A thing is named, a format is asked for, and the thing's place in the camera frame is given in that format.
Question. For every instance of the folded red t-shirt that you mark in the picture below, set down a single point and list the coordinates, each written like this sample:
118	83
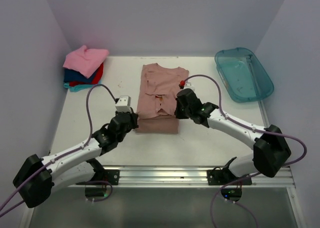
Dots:
96	78

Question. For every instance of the teal plastic bin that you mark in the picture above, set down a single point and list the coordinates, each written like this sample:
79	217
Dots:
243	76

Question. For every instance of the folded navy blue t-shirt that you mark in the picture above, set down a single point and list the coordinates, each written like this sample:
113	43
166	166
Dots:
75	76

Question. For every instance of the folded teal t-shirt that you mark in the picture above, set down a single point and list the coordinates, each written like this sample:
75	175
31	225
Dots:
78	87

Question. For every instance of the folded pink t-shirt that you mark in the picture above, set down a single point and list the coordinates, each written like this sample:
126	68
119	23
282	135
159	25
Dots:
85	60

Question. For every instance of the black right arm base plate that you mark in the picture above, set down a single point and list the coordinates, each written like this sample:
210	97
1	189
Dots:
220	176

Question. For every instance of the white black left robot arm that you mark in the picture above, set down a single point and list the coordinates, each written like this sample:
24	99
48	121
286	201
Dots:
39	177

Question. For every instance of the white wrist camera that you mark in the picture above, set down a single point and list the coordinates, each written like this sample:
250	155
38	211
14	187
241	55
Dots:
123	105
186	85

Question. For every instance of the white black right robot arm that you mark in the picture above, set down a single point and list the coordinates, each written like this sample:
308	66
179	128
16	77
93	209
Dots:
270	150

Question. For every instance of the aluminium mounting rail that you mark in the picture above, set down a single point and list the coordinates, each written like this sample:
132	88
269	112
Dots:
160	175

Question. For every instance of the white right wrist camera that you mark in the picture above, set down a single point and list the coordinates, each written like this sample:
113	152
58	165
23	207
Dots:
186	85

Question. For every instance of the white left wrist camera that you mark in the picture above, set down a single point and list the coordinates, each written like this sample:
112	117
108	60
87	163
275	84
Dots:
123	105

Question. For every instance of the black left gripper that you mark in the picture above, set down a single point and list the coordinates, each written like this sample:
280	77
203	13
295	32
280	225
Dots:
133	116

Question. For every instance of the dusty pink printed t-shirt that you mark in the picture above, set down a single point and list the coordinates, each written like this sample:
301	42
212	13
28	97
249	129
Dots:
157	99

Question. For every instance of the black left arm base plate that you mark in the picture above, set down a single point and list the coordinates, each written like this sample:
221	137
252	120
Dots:
107	176

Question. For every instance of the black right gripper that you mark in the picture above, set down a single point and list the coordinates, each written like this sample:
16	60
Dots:
178	115

